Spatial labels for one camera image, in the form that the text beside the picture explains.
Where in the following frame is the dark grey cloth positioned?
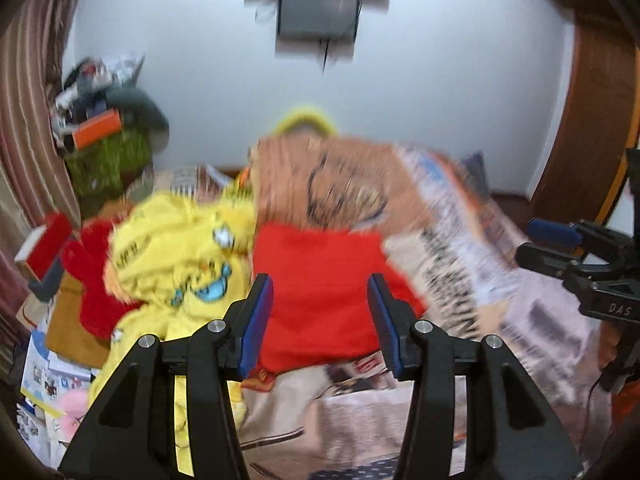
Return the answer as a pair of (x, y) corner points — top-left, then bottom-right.
(102, 86), (171, 153)

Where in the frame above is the pink plush toy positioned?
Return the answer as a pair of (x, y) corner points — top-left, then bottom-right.
(54, 389), (93, 438)

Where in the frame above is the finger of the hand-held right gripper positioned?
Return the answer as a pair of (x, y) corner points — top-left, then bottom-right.
(527, 217), (632, 267)
(514, 241), (584, 287)

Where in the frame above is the brown wooden door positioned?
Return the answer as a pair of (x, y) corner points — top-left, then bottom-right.
(520, 0), (640, 223)

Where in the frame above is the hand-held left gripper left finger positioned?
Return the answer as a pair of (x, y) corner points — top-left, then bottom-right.
(57, 273), (275, 480)

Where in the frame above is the red fleece cloth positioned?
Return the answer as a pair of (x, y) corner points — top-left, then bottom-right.
(62, 217), (143, 340)

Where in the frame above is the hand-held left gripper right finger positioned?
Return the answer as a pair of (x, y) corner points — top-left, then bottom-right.
(366, 273), (586, 480)

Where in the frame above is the green cloth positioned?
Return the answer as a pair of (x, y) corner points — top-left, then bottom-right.
(64, 127), (153, 200)

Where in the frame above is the striped curtain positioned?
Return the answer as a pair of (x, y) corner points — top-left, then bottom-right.
(0, 0), (103, 331)

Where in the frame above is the yellow plush hoop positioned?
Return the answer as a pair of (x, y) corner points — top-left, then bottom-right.
(272, 102), (343, 138)

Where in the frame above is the yellow printed garment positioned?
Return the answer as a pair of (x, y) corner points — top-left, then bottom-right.
(90, 187), (258, 476)

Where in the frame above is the pile of printed papers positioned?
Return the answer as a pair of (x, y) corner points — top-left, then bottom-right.
(12, 332), (96, 468)

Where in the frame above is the red jacket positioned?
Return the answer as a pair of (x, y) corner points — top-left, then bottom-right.
(250, 222), (431, 376)

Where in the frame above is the grey television wall mount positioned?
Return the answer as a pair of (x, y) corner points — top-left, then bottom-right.
(274, 0), (362, 58)

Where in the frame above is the orange box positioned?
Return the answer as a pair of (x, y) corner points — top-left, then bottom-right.
(71, 109), (126, 151)

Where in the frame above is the pile of toy boxes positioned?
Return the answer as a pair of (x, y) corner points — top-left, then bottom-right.
(50, 51), (147, 148)

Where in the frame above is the printed blanket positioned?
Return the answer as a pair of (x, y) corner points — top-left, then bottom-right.
(150, 132), (616, 480)

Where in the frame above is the red box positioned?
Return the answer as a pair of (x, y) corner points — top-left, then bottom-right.
(14, 211), (75, 283)

